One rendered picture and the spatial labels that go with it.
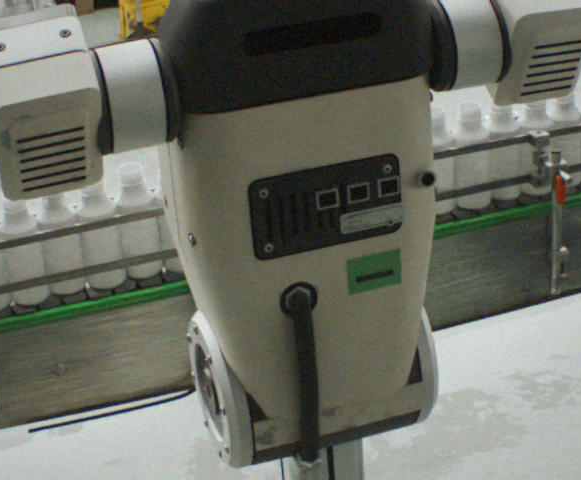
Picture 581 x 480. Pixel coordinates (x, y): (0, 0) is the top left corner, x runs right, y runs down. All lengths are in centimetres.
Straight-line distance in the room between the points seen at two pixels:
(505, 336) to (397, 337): 248
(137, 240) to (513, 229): 59
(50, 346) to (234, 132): 88
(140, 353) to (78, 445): 147
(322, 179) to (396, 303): 15
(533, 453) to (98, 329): 155
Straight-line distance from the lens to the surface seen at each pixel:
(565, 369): 353
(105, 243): 187
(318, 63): 108
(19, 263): 186
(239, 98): 107
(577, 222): 212
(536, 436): 326
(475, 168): 202
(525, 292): 213
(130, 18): 647
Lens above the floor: 186
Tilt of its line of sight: 26 degrees down
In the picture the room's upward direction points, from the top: 5 degrees counter-clockwise
